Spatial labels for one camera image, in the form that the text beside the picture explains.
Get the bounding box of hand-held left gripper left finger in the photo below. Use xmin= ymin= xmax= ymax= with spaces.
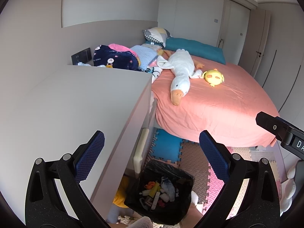
xmin=25 ymin=131 xmax=110 ymax=228

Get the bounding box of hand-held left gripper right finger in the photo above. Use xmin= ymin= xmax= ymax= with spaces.
xmin=199 ymin=130 xmax=281 ymax=228

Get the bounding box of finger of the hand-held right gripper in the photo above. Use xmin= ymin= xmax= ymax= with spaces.
xmin=256 ymin=111 xmax=289 ymax=145

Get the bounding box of black trash bin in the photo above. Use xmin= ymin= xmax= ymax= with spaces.
xmin=124 ymin=159 xmax=195 ymax=226

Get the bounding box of pink bed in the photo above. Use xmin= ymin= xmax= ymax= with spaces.
xmin=142 ymin=44 xmax=279 ymax=148

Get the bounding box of foam puzzle floor mat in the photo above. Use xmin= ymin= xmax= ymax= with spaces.
xmin=114 ymin=127 xmax=283 ymax=228

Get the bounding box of cream desk edge guard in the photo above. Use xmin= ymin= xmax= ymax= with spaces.
xmin=133 ymin=128 xmax=150 ymax=178

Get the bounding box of white ribbed cushion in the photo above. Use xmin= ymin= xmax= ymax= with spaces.
xmin=280 ymin=164 xmax=297 ymax=219

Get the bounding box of yellow chick plush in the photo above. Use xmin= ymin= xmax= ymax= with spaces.
xmin=202 ymin=69 xmax=225 ymax=87

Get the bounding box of white goose plush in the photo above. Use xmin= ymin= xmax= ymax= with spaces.
xmin=155 ymin=49 xmax=205 ymax=106

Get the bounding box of white door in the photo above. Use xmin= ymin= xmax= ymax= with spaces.
xmin=217 ymin=0 xmax=251 ymax=64

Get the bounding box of navy printed blanket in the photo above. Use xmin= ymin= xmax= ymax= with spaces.
xmin=93 ymin=45 xmax=140 ymax=70

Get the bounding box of teal long pillow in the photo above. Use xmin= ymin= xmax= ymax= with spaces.
xmin=145 ymin=37 xmax=226 ymax=65

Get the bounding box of pink fleece blanket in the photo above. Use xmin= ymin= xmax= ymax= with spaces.
xmin=108 ymin=43 xmax=131 ymax=53

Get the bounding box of light blue blanket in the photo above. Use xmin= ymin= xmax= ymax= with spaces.
xmin=130 ymin=45 xmax=158 ymax=69

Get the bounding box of checkered patchwork pillow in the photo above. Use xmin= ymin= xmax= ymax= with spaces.
xmin=143 ymin=27 xmax=172 ymax=48

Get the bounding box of black wall socket panel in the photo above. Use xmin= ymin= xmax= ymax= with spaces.
xmin=71 ymin=48 xmax=92 ymax=65

